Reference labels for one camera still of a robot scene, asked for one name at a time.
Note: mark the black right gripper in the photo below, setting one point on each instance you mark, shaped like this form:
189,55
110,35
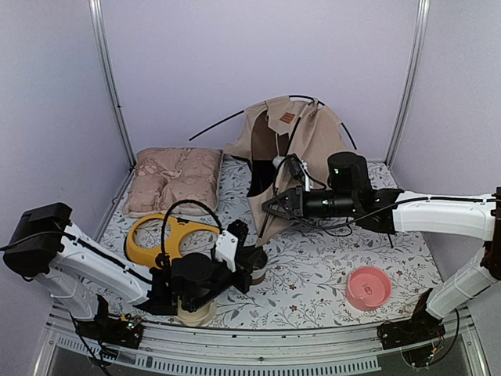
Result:
297,203

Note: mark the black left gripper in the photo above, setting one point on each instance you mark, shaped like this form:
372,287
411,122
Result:
246,262

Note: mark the beige pet tent fabric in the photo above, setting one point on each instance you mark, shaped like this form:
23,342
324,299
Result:
305,135

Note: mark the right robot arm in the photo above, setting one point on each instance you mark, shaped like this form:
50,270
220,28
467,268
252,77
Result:
470,216

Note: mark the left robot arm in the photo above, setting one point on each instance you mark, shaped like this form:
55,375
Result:
193,264

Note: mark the cream pet bowl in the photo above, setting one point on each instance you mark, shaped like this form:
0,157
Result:
199,318

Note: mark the pink pet bowl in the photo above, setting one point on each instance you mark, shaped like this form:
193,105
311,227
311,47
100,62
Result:
368,288

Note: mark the beige patterned pet pillow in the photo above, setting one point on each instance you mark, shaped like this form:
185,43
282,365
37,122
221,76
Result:
164,176

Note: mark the steel cup with brown base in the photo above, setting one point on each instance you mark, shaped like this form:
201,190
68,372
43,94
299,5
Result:
259,264

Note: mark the yellow double bowl holder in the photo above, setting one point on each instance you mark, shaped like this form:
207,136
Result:
179,229

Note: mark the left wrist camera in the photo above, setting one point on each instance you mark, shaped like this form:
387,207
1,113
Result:
228,242

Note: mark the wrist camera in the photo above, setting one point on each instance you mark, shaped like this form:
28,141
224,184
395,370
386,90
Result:
297,168
228,242

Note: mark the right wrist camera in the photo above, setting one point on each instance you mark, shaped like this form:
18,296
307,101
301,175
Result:
297,168

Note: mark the aluminium frame post right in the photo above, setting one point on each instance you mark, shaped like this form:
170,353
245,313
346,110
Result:
419,36

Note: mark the aluminium frame post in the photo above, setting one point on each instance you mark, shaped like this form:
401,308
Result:
98,26
419,36

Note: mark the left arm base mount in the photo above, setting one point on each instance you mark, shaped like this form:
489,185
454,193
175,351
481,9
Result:
111,331

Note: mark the aluminium front rail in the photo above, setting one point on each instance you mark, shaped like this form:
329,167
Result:
353,350

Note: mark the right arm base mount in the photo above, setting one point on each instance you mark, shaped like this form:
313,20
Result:
418,340

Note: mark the aluminium frame post left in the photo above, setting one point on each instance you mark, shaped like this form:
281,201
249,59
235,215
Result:
98,26

